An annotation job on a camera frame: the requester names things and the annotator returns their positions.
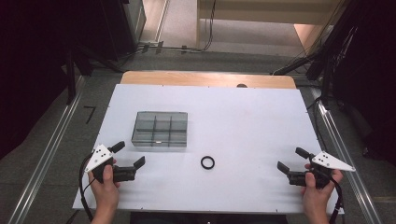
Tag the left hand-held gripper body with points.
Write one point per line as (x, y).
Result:
(98, 157)

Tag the person's right hand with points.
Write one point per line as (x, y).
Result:
(317, 199)

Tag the white board sheet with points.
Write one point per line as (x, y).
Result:
(249, 124)

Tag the wooden table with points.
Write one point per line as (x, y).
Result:
(186, 78)

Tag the dark curtain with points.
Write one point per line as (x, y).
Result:
(373, 77)
(31, 62)

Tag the grey cabinet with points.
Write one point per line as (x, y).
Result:
(137, 18)

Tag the person's left hand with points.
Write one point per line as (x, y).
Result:
(106, 196)

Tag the metal floor rail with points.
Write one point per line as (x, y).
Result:
(46, 158)
(364, 199)

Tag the black metal stand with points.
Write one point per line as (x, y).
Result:
(71, 81)
(325, 77)

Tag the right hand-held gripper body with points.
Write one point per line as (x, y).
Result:
(327, 160)

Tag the clear grey compartment box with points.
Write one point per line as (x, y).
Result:
(160, 129)

